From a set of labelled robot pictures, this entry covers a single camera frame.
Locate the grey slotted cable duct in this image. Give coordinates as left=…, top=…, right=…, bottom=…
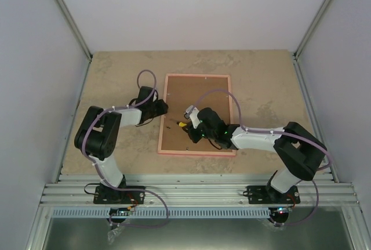
left=52, top=207, right=271, bottom=219

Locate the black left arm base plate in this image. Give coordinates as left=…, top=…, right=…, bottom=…
left=93, top=184, right=146, bottom=205

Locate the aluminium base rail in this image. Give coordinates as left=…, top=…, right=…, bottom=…
left=40, top=171, right=359, bottom=207

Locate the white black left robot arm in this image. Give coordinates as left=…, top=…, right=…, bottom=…
left=74, top=86, right=169, bottom=203

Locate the left aluminium corner post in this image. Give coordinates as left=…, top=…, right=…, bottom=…
left=39, top=0, right=93, bottom=65

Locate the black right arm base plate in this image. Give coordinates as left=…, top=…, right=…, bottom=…
left=242, top=186, right=301, bottom=205

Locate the aluminium corner post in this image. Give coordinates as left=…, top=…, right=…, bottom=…
left=292, top=0, right=350, bottom=60
left=39, top=0, right=93, bottom=65

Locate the pink picture frame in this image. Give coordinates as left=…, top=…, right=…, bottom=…
left=158, top=74, right=236, bottom=157

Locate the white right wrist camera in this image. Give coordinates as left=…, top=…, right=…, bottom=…
left=184, top=105, right=201, bottom=129

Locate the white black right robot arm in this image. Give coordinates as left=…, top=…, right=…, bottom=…
left=183, top=106, right=327, bottom=204

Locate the right aluminium corner post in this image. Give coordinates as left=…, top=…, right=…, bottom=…
left=292, top=0, right=350, bottom=60

